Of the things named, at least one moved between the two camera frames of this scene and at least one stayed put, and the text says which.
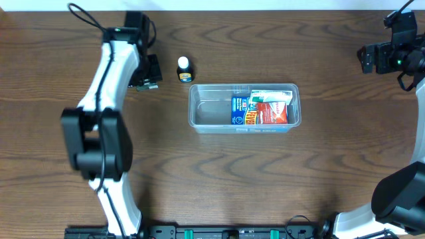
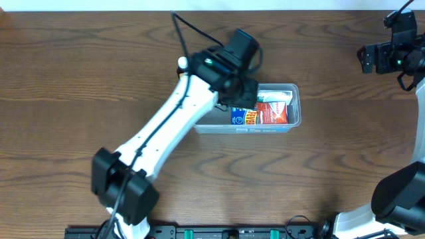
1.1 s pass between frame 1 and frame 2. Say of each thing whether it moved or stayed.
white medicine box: stayed
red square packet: stayed
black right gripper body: stayed
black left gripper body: moved
